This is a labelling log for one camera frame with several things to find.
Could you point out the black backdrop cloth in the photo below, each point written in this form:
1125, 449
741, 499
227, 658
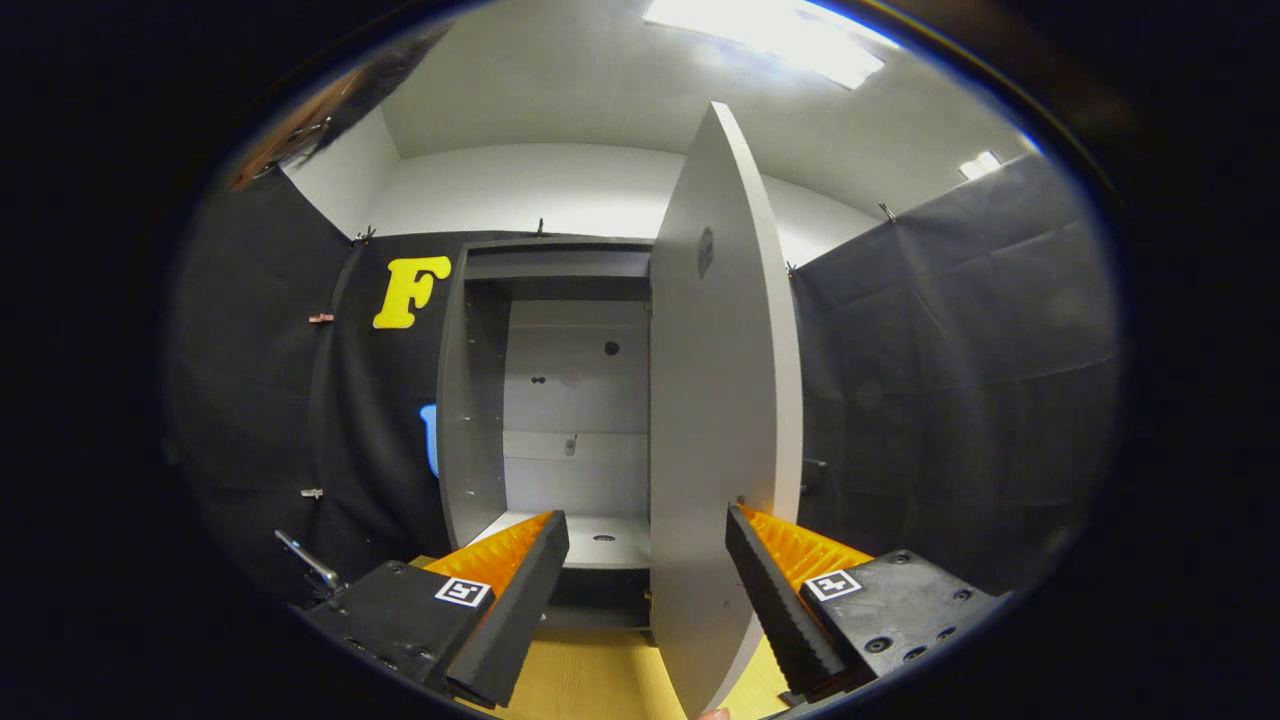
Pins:
950, 400

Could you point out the small ceiling light panel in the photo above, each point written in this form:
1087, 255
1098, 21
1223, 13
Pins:
980, 165

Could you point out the beige cabinet door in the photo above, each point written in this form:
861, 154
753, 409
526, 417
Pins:
720, 400

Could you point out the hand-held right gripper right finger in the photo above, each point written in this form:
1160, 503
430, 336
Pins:
775, 610

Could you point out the silver metal lever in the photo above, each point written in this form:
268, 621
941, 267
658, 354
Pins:
305, 560

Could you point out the grey cabinet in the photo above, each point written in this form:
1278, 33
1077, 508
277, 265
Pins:
575, 470

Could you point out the large ceiling light panel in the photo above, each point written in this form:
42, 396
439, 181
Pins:
770, 35

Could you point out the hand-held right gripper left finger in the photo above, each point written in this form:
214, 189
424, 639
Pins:
515, 610

